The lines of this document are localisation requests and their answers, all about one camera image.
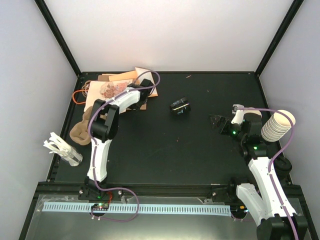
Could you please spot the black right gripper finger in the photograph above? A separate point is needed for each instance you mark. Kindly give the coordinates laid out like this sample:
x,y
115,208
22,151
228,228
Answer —
x,y
215,119
218,127

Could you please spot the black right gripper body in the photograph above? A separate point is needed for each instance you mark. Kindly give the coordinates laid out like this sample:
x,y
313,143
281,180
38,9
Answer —
x,y
227,131

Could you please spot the printed white paper bag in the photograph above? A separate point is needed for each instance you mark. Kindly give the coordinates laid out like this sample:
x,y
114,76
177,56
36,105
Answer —
x,y
100,90

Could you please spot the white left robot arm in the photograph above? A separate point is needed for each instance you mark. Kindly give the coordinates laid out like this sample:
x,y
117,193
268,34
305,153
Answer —
x,y
103,126

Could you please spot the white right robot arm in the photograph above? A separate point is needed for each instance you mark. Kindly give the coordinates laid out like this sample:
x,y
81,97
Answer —
x,y
266,201

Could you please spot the single paper coffee cup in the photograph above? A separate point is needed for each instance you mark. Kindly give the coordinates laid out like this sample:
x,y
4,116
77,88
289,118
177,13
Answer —
x,y
252,117

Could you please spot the black coffee cup lid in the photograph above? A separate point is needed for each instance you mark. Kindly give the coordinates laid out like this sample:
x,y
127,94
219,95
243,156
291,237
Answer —
x,y
180,106

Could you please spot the orange kraft paper bag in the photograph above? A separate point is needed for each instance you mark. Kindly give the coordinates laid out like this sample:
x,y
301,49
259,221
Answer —
x,y
142,77

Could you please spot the brown kraft paper bag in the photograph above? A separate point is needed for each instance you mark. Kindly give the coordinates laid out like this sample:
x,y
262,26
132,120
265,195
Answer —
x,y
130,98

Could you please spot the stack of paper cups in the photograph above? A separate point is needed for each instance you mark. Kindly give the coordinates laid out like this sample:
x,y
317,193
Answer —
x,y
277,126

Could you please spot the stack of black lids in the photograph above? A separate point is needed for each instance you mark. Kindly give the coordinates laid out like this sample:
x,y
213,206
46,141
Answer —
x,y
282,166

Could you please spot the brown pulp cup carrier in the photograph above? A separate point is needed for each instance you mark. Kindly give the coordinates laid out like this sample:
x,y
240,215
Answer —
x,y
79,133

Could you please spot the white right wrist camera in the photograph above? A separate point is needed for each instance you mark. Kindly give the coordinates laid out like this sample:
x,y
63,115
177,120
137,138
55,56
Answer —
x,y
238,111

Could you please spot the white slotted cable rail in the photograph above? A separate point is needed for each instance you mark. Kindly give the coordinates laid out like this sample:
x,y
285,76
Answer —
x,y
121,208

